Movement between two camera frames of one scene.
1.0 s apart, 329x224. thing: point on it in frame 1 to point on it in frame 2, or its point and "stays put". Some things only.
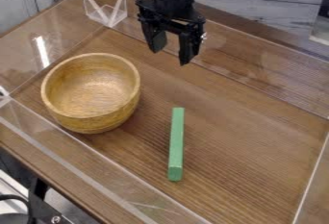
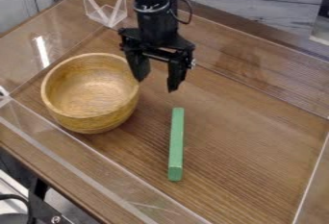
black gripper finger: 156,36 to 140,63
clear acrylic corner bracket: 106,13 stays put
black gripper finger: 189,42 to 177,73
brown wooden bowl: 90,92 stays put
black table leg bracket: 42,211 stays put
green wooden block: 176,160 stays put
